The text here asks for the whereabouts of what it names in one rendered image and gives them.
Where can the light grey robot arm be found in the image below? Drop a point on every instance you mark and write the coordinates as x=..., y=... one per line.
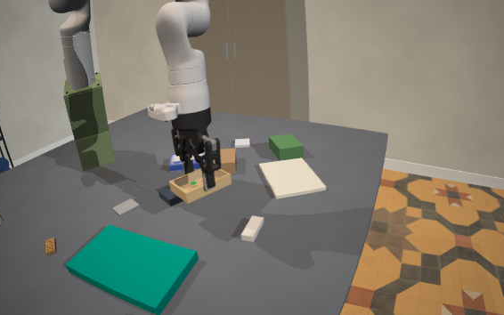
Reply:
x=187, y=76

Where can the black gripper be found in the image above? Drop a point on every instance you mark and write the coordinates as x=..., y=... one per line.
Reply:
x=193, y=128

